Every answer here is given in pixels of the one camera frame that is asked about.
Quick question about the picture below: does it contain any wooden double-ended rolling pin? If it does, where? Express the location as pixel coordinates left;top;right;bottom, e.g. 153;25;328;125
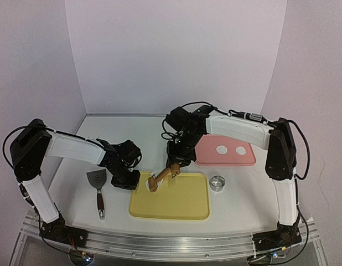
150;163;180;179

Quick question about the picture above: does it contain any white dough lump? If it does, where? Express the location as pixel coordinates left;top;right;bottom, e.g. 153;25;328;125
145;175;163;192

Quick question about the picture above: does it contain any yellow plastic tray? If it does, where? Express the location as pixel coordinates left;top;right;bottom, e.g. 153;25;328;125
129;171;210;221

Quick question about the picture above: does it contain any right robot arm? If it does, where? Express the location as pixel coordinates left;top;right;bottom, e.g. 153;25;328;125
162;104;302;250

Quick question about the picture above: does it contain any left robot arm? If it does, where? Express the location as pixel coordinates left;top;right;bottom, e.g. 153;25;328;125
3;119;142;248

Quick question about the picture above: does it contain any round dumpling wrapper left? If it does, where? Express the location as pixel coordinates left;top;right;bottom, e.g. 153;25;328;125
216;145;228;155

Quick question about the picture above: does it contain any round dumpling wrapper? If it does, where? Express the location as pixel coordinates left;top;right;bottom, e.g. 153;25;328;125
235;146;246;155
216;145;228;155

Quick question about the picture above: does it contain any round dumpling wrapper right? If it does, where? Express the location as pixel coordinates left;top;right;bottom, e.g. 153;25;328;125
235;146;246;155

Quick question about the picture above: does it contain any pink plastic tray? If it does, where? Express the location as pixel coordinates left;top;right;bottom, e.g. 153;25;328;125
195;135;256;167

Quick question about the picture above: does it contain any metal scraper with wooden handle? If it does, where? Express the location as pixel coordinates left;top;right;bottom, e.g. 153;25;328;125
86;169;107;220

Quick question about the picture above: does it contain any round metal cutter ring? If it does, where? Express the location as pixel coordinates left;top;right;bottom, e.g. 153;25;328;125
209;175;226;192

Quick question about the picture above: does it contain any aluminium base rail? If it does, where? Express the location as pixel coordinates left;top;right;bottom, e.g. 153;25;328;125
9;211;327;265

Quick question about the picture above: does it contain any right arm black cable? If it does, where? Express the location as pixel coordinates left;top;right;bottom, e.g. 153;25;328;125
159;101;312;181

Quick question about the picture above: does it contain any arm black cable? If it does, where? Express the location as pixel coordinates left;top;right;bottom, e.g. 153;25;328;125
1;126;50;170
159;101;312;181

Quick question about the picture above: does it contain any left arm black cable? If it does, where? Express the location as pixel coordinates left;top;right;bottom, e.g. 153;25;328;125
1;126;50;170

